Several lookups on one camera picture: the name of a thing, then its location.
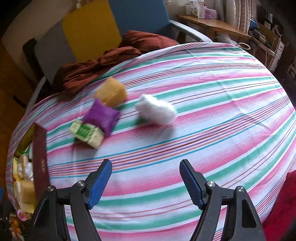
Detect green essential oil box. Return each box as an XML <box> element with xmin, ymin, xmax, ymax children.
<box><xmin>69</xmin><ymin>119</ymin><xmax>104</xmax><ymax>149</ymax></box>

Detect purple small pouch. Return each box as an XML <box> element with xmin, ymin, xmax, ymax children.
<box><xmin>82</xmin><ymin>98</ymin><xmax>120</xmax><ymax>138</ymax></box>

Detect small tan sponge cube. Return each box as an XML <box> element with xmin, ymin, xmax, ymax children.
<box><xmin>94</xmin><ymin>77</ymin><xmax>127</xmax><ymax>108</ymax></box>

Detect white fluffy cotton pad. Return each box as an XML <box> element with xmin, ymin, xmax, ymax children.
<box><xmin>135</xmin><ymin>94</ymin><xmax>177</xmax><ymax>126</ymax></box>

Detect large tan sponge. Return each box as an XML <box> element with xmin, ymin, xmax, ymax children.
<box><xmin>20</xmin><ymin>180</ymin><xmax>37</xmax><ymax>204</ymax></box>

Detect red blanket at edge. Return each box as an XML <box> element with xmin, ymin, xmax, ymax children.
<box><xmin>262</xmin><ymin>171</ymin><xmax>295</xmax><ymax>240</ymax></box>

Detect gold metal tin box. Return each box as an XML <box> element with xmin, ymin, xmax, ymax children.
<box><xmin>13</xmin><ymin>123</ymin><xmax>50</xmax><ymax>214</ymax></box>

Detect striped pink green bedsheet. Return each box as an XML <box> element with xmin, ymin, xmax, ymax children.
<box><xmin>6</xmin><ymin>43</ymin><xmax>295</xmax><ymax>240</ymax></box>

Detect dark red crumpled cloth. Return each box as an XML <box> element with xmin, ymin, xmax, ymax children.
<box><xmin>53</xmin><ymin>31</ymin><xmax>179</xmax><ymax>96</ymax></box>

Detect wooden side shelf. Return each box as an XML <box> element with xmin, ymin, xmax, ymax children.
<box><xmin>177</xmin><ymin>15</ymin><xmax>251</xmax><ymax>40</ymax></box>

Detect grey yellow blue headboard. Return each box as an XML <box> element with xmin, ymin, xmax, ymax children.
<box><xmin>34</xmin><ymin>1</ymin><xmax>170</xmax><ymax>82</ymax></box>

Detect patterned window curtain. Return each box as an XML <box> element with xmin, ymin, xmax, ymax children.
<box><xmin>214</xmin><ymin>0</ymin><xmax>251</xmax><ymax>33</ymax></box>

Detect white boxes on shelf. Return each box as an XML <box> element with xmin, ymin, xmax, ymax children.
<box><xmin>185</xmin><ymin>0</ymin><xmax>217</xmax><ymax>20</ymax></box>

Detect white bed frame rail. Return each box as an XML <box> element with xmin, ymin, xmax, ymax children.
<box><xmin>170</xmin><ymin>20</ymin><xmax>212</xmax><ymax>44</ymax></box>

